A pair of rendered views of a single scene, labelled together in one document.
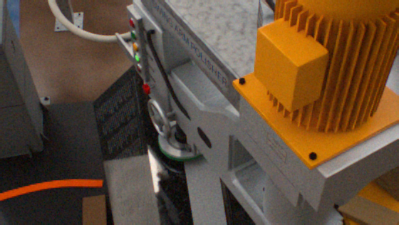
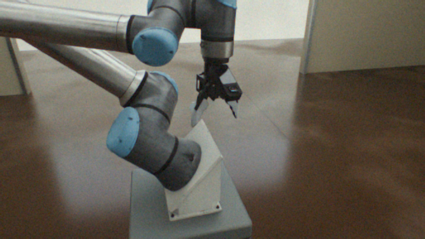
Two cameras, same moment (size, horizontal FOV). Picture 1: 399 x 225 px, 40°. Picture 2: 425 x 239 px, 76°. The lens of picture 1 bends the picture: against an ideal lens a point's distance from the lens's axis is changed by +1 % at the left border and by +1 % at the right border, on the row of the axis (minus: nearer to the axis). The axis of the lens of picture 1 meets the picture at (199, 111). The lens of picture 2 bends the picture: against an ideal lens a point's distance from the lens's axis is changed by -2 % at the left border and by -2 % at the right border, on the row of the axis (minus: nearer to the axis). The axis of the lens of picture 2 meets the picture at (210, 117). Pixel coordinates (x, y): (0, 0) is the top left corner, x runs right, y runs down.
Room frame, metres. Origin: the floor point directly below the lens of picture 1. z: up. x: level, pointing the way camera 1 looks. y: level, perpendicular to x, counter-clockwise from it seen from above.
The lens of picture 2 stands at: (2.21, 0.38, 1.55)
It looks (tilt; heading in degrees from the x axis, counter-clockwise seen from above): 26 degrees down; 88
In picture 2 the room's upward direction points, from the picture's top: straight up
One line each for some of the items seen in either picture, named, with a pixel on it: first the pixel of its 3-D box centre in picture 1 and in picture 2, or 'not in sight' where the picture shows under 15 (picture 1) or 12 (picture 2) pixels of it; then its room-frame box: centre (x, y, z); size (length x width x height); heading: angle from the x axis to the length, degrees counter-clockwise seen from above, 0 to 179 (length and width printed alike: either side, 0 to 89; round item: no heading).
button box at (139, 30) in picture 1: (140, 45); not in sight; (1.38, 0.20, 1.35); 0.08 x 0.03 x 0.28; 30
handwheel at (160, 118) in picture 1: (168, 114); not in sight; (1.21, 0.11, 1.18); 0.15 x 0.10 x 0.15; 30
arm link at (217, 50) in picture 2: not in sight; (215, 48); (2.25, 1.12, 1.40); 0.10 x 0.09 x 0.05; 25
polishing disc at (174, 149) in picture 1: (184, 137); not in sight; (1.38, 0.06, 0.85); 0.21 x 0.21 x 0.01
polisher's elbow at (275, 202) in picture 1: (299, 189); not in sight; (0.81, -0.27, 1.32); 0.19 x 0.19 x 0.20
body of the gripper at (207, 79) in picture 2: not in sight; (214, 76); (2.25, 1.13, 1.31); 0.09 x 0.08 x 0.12; 115
